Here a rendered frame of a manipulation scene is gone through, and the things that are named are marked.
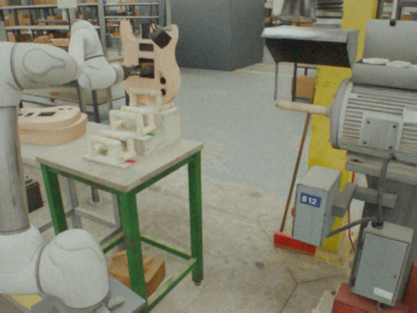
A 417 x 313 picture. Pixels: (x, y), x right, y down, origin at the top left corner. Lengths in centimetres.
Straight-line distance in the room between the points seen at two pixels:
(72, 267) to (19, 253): 17
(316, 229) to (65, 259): 74
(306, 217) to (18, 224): 86
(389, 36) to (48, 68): 106
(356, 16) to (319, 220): 135
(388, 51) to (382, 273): 74
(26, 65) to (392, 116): 105
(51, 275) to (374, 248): 101
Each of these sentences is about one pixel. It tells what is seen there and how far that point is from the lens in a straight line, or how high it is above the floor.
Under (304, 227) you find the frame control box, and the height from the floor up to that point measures 98.
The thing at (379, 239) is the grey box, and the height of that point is 91.
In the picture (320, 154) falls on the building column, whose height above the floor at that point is 73.
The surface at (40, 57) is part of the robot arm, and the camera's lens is 106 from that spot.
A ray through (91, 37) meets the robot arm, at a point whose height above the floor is 149.
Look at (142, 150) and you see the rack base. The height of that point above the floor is 97.
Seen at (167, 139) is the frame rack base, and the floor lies 97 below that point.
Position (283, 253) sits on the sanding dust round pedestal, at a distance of 269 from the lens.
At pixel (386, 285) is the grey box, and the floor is 75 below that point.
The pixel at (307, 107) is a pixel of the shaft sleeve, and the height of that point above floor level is 126.
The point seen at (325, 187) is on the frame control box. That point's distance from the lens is 111.
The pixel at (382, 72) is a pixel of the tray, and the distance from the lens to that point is 125.
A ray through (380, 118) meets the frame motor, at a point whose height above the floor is 129.
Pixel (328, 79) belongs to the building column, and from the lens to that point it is 228.
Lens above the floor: 161
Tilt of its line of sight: 23 degrees down
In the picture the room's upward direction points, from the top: straight up
